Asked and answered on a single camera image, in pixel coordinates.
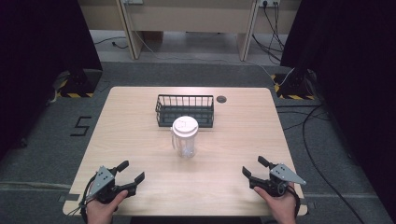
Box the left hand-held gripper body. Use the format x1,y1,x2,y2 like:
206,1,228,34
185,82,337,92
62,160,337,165
86,165,138,205

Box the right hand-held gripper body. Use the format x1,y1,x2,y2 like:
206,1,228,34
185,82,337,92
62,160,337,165
248,162,307,198

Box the clear cup with white lid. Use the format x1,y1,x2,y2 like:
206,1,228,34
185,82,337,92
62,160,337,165
170,115,200,159

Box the black wire basket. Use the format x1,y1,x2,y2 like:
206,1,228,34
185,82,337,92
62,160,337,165
155,93,216,129

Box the person's right hand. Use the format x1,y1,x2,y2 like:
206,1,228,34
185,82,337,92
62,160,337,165
253,182,297,224

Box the person's left hand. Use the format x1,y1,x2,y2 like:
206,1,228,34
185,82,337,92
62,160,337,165
86,189,129,224

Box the black stand base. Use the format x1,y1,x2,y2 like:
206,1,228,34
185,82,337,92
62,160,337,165
273,68,316,101
57,68,103,99

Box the black curtain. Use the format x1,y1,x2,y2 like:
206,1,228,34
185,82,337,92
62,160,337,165
279,0,396,216
0,0,103,160

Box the beige wooden desk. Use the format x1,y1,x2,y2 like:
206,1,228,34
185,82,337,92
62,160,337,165
78,0,303,62

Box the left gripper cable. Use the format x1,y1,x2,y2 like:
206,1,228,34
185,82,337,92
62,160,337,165
66,174,98,223

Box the black wrist strap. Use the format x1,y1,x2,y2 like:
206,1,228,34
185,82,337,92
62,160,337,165
288,185,303,218

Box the black cable on floor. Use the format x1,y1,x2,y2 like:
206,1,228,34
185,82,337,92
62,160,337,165
92,36,129,50

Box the black hanging cables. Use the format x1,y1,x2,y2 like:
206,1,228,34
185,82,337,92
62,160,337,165
251,2,286,65

